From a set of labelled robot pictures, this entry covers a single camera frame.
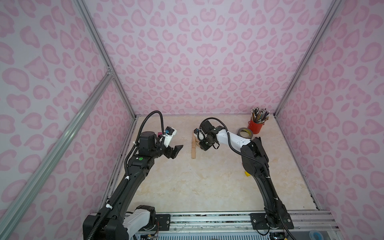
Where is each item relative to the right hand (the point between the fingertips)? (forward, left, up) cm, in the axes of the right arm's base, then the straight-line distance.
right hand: (201, 146), depth 101 cm
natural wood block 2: (-3, +3, +9) cm, 10 cm away
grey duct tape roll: (+13, -32, -2) cm, 35 cm away
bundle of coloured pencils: (+14, -38, +14) cm, 43 cm away
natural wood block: (+2, +5, 0) cm, 6 cm away
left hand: (-11, +11, +22) cm, 27 cm away
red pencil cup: (+11, -37, +6) cm, 39 cm away
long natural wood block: (-6, +5, 0) cm, 8 cm away
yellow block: (-29, -20, +25) cm, 43 cm away
